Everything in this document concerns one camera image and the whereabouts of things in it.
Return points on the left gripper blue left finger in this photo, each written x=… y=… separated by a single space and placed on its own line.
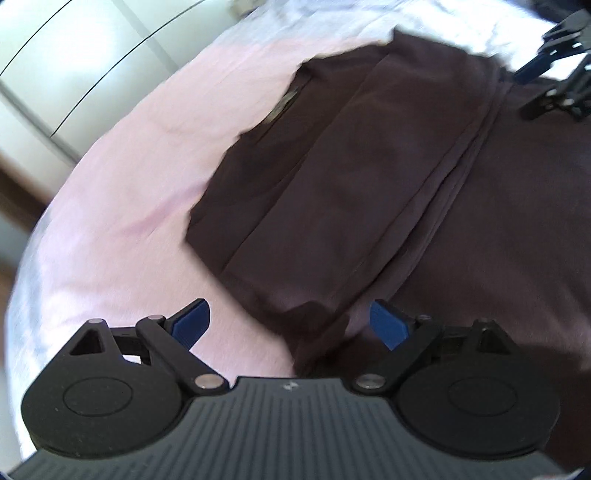
x=189 y=324

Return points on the pink bedspread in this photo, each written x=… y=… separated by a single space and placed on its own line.
x=112 y=244

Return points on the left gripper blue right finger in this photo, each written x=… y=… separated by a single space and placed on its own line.
x=391 y=326

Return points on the dark brown shirt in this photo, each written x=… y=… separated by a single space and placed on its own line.
x=405 y=172

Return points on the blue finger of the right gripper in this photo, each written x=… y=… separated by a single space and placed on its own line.
x=542 y=104
x=533 y=69

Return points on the white wardrobe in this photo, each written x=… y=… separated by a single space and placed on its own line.
x=75 y=68

